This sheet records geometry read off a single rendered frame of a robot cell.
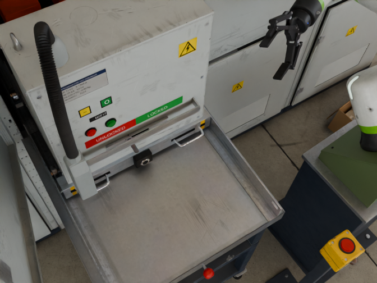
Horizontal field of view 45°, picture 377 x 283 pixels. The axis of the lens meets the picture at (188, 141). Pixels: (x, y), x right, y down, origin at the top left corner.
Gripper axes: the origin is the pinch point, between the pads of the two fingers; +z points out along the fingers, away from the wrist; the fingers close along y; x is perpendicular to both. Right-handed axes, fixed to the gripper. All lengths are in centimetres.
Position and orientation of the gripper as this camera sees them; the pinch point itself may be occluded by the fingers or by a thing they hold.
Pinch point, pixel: (271, 60)
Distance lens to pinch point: 144.3
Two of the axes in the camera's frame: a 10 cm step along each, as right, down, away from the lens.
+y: -4.3, -6.2, -6.6
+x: 7.3, 2.0, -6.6
